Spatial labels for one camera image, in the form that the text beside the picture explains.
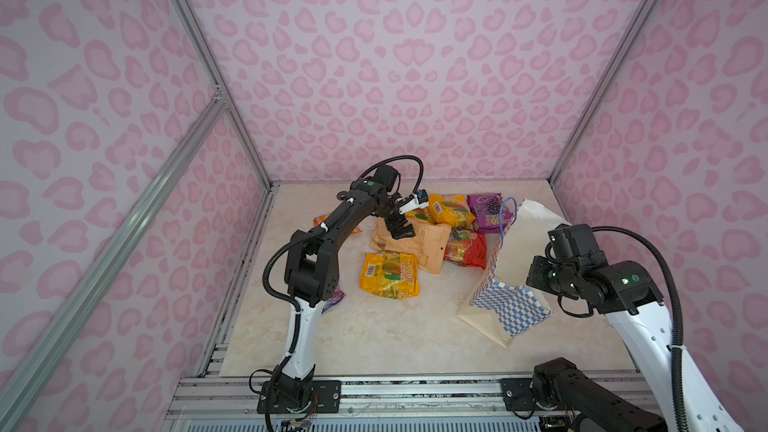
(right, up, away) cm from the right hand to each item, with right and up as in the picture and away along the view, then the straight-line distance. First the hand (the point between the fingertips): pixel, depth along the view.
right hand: (531, 273), depth 69 cm
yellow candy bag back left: (-23, +13, +34) cm, 43 cm away
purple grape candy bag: (+1, +14, +34) cm, 37 cm away
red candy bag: (-9, +2, +26) cm, 28 cm away
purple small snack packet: (-49, -11, +19) cm, 54 cm away
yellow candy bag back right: (-12, +14, +31) cm, 36 cm away
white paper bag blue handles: (-5, -8, +4) cm, 11 cm away
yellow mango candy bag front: (-33, -5, +21) cm, 39 cm away
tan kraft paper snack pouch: (-21, +4, +24) cm, 32 cm away
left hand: (-27, +13, +25) cm, 39 cm away
